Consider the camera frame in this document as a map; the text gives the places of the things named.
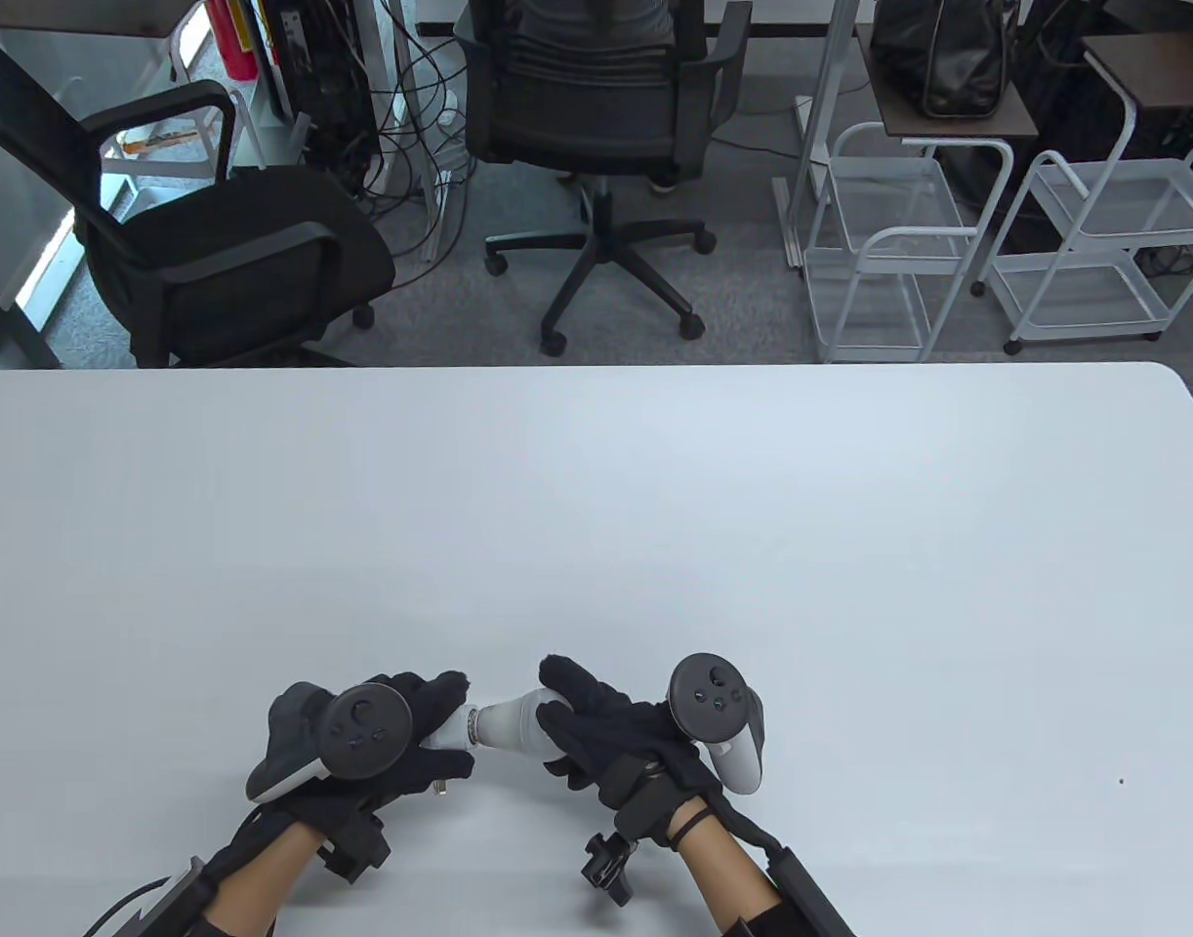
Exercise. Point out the person's left hand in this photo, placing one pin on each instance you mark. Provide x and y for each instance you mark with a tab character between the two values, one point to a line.
440	693

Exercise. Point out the person's right hand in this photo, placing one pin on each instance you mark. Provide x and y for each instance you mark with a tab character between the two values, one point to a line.
616	732

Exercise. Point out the white light bulb socket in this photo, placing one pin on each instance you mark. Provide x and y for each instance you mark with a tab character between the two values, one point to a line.
448	732

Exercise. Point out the white light bulb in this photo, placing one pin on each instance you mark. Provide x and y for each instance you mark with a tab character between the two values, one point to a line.
504	722

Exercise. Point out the person's right forearm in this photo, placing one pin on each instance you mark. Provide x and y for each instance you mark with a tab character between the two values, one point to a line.
728	874

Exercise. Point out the black right forearm sensor box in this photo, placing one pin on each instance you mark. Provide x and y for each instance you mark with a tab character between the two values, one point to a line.
809	893

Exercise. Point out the black left forearm sensor box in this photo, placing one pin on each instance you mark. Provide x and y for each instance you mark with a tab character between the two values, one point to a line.
186	896

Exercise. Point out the person's left forearm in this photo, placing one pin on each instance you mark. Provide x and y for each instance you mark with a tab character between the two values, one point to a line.
265	874

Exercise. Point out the left grey and white controller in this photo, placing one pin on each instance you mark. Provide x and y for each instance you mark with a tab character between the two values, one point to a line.
367	730

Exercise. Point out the grey and white controller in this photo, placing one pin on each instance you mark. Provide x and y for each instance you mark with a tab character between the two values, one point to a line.
714	695
367	730

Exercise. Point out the right grey and white controller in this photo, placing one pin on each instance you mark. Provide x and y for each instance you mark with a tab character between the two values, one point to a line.
714	695

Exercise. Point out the white power strip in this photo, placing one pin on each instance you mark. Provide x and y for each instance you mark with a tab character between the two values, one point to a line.
442	195

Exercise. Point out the black padded office chair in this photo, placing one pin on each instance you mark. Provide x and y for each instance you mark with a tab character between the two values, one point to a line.
245	234

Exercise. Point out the black mesh office chair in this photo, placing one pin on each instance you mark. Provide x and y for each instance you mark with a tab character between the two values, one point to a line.
577	107

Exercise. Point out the black computer tower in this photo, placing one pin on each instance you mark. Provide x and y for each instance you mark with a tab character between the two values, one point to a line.
328	88

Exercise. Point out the red fire extinguisher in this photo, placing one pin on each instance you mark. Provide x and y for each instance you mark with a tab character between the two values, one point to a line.
233	44

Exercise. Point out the brown side table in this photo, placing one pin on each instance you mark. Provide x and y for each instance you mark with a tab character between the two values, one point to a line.
1016	117
1172	73

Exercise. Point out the black leather bag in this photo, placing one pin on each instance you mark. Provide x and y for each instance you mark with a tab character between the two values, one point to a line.
938	59

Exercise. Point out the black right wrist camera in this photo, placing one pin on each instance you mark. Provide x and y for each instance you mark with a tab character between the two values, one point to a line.
606	864

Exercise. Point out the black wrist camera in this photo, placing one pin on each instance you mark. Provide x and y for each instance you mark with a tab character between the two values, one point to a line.
357	851
606	864

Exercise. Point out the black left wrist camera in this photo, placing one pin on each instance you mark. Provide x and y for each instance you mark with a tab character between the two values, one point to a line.
357	851

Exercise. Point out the white desk leg frame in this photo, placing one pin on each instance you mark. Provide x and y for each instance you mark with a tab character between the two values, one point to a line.
832	59
401	59

